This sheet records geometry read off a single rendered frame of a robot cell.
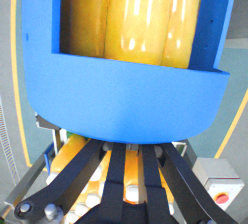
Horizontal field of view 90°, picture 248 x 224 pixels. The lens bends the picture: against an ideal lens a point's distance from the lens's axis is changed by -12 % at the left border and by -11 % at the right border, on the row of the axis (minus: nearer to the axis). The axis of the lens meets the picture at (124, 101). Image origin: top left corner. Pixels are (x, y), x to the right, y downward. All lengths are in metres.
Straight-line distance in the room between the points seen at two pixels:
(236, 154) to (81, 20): 2.20
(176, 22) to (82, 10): 0.11
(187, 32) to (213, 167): 0.37
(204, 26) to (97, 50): 0.20
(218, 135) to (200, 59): 1.64
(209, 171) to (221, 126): 1.41
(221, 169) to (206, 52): 0.33
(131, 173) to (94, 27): 0.36
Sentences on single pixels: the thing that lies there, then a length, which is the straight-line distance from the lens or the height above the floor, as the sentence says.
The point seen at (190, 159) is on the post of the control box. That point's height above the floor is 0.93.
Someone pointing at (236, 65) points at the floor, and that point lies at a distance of 1.67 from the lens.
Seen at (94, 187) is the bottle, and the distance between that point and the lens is 0.47.
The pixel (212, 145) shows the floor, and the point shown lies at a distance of 1.95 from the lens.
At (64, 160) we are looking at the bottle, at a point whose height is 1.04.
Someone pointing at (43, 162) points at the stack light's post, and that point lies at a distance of 0.77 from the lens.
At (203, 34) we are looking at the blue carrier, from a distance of 0.30.
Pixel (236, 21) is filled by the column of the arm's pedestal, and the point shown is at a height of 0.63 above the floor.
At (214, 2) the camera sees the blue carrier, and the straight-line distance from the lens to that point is 0.30.
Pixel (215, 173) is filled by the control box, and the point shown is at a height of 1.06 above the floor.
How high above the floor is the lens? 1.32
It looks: 69 degrees down
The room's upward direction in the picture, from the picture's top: 171 degrees counter-clockwise
